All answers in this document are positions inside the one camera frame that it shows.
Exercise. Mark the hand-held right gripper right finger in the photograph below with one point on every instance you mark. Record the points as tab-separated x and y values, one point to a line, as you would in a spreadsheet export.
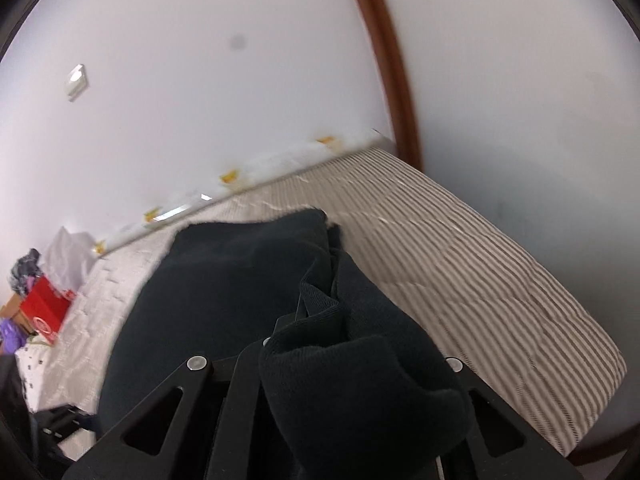
530	465

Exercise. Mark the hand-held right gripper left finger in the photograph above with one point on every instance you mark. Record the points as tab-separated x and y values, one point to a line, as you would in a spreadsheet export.
240	395

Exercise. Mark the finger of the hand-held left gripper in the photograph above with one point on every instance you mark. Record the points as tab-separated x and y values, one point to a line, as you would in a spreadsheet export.
60	422

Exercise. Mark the black sweater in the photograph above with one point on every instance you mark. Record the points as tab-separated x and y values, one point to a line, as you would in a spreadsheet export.
225	285

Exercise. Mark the purple plastic bag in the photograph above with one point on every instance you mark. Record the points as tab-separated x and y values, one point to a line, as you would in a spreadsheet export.
10	335

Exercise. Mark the red box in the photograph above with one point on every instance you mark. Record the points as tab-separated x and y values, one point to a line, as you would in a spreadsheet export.
42	310

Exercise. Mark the cardboard box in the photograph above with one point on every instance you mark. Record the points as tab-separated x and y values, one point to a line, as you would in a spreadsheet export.
12	307

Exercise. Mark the white quilted bed cover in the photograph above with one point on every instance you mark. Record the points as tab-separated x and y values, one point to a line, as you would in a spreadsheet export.
100	300

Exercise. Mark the dark patterned cloth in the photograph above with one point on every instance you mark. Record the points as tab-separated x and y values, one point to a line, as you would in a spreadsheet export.
27	270

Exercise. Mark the white plastic bag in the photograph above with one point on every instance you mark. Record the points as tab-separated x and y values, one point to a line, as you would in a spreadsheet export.
65	260

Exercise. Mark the striped mattress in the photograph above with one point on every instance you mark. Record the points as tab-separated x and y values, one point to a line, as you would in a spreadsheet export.
475	270

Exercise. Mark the clear plastic mattress wrapping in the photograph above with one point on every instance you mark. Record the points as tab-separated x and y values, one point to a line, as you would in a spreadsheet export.
270	165

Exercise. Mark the white wall switch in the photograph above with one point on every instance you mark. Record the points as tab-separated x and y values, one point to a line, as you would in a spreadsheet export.
77	82

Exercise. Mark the brown wooden door frame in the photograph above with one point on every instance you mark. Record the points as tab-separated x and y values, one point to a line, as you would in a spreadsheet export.
395	85

